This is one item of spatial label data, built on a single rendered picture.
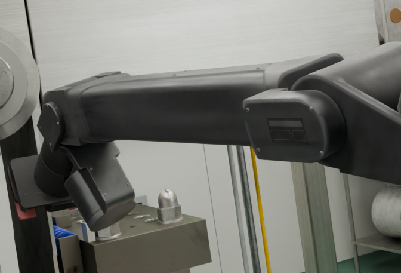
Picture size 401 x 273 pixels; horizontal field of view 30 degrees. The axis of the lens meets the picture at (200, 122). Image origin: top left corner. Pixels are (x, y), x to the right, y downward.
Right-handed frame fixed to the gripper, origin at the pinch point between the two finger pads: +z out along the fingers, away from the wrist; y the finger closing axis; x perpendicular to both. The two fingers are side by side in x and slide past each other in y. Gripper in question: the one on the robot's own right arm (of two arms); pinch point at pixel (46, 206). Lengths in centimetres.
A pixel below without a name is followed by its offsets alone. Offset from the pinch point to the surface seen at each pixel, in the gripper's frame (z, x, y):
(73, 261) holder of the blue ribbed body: 3.0, -6.9, 2.1
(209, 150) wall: 241, 110, 155
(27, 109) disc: -8.0, 10.3, -1.0
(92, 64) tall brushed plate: 17.7, 31.9, 19.5
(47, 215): -0.8, -1.4, -0.4
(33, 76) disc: -10.0, 13.8, 0.5
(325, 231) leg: 53, 1, 74
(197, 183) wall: 249, 96, 145
